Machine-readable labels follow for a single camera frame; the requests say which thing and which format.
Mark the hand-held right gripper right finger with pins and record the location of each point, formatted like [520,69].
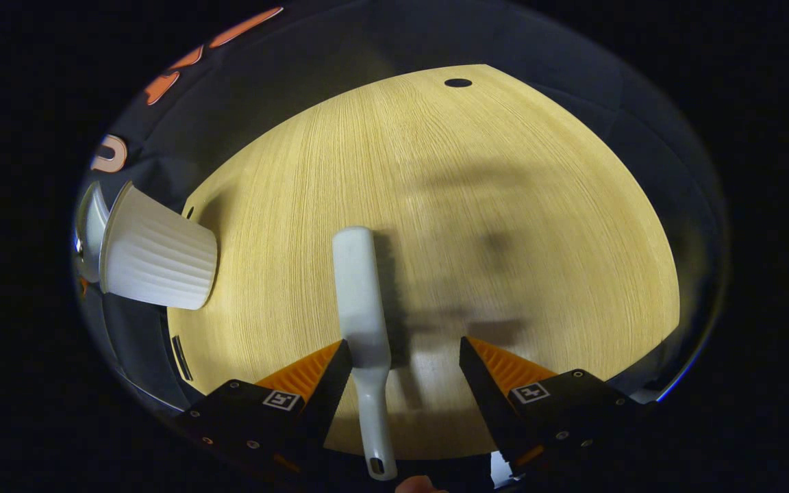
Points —
[559,411]

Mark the small grey broom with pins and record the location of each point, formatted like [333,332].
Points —
[360,294]

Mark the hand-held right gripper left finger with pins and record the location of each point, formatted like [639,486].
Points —
[264,424]

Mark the white ribbed garbage bin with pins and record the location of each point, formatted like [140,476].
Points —
[161,257]

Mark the wooden desktop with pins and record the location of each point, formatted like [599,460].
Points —
[504,205]

